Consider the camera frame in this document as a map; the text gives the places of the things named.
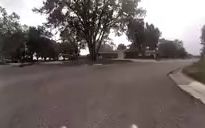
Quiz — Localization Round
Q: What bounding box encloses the pale concrete kerb gutter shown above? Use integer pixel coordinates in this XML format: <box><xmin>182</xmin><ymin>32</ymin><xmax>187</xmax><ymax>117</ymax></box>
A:
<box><xmin>167</xmin><ymin>67</ymin><xmax>205</xmax><ymax>112</ymax></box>

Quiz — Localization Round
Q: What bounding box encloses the row of trees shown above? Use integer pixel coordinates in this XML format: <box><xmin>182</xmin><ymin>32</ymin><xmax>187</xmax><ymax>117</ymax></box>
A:
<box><xmin>0</xmin><ymin>2</ymin><xmax>82</xmax><ymax>65</ymax></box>

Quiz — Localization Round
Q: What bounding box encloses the large broad-crowned tree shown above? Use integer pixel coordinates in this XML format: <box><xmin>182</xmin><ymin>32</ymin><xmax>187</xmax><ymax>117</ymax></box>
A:
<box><xmin>33</xmin><ymin>0</ymin><xmax>147</xmax><ymax>62</ymax></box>

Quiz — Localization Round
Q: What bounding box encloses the low building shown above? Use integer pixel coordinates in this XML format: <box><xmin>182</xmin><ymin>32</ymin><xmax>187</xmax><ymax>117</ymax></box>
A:
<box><xmin>97</xmin><ymin>49</ymin><xmax>127</xmax><ymax>61</ymax></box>

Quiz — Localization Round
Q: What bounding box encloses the grass verge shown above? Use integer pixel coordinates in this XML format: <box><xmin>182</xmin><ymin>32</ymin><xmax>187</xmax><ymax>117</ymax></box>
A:
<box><xmin>182</xmin><ymin>55</ymin><xmax>205</xmax><ymax>89</ymax></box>

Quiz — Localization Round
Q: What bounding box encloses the grey asphalt road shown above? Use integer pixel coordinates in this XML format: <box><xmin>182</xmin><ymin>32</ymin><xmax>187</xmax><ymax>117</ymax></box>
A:
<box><xmin>0</xmin><ymin>58</ymin><xmax>205</xmax><ymax>128</ymax></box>

